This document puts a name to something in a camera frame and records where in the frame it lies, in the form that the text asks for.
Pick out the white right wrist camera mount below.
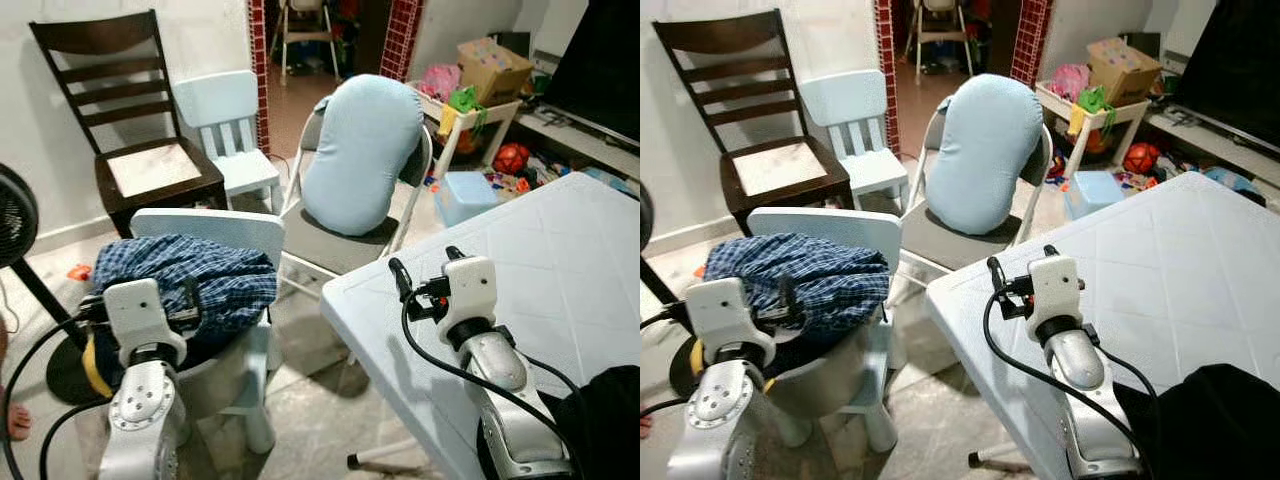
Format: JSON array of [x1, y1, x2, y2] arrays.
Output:
[[1027, 256, 1083, 341], [437, 256, 498, 346]]

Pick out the large white folding table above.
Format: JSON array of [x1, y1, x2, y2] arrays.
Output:
[[925, 172, 1280, 480], [320, 172, 641, 480]]

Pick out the white high chair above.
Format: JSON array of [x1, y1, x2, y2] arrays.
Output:
[[270, 0, 341, 81], [905, 0, 976, 81]]

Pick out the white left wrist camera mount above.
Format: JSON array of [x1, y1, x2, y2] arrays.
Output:
[[685, 278, 776, 363], [103, 278, 189, 369]]

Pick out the blue plaid garment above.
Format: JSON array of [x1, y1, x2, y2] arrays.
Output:
[[703, 233, 891, 346], [92, 233, 279, 341]]

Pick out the light blue kids chair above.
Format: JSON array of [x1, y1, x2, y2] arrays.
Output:
[[172, 70, 283, 211], [130, 208, 286, 456], [798, 70, 911, 211], [745, 207, 906, 451]]

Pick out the black standing fan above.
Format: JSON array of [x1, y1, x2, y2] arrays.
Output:
[[640, 180, 706, 396], [0, 163, 111, 406]]

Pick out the pink bag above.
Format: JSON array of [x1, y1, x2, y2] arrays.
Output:
[[418, 63, 463, 101], [1047, 63, 1091, 101]]

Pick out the grey metal folding chair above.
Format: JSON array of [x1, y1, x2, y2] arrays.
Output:
[[275, 95, 436, 301], [897, 95, 1056, 276]]

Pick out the light blue pillow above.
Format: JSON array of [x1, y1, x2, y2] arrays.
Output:
[[925, 73, 1046, 236], [302, 73, 426, 236]]

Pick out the dark wooden chair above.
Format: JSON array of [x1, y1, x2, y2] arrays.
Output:
[[28, 10, 229, 236], [652, 10, 851, 236]]

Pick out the white television stand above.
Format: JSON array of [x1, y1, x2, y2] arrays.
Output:
[[1145, 100, 1280, 186], [515, 100, 641, 181]]

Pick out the cardboard box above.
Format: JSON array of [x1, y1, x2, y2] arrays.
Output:
[[457, 38, 536, 106], [1087, 38, 1164, 106]]

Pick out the white toy shelf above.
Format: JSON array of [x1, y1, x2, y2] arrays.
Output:
[[1035, 80, 1151, 181], [405, 80, 523, 181]]

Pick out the orange ball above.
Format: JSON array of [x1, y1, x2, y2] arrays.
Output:
[[1122, 143, 1161, 176], [493, 143, 531, 176]]

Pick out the light blue plastic stool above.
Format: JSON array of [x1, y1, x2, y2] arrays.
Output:
[[433, 170, 501, 229], [1062, 170, 1126, 221]]

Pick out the black television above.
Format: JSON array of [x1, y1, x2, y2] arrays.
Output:
[[540, 0, 641, 141], [1170, 0, 1280, 146]]

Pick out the black garment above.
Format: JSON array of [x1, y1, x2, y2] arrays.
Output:
[[545, 365, 641, 480], [1112, 363, 1280, 480]]

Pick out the grey laundry bucket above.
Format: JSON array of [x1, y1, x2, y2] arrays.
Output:
[[75, 290, 271, 421], [760, 320, 896, 421]]

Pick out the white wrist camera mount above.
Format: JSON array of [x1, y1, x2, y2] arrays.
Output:
[[103, 278, 189, 369], [1027, 256, 1083, 341], [685, 278, 776, 363], [437, 256, 498, 346]]

